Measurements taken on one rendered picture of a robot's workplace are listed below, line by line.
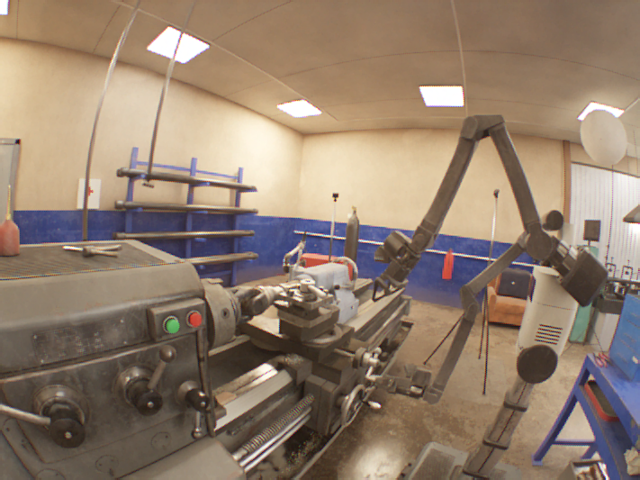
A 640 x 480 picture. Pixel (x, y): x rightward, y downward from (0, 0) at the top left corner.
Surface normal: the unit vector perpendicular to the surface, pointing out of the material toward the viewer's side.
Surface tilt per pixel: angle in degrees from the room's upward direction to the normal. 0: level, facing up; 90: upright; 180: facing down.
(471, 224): 90
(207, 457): 32
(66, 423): 90
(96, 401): 90
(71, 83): 90
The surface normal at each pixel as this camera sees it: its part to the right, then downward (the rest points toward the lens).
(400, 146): -0.51, 0.04
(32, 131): 0.85, 0.13
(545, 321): -0.65, 0.18
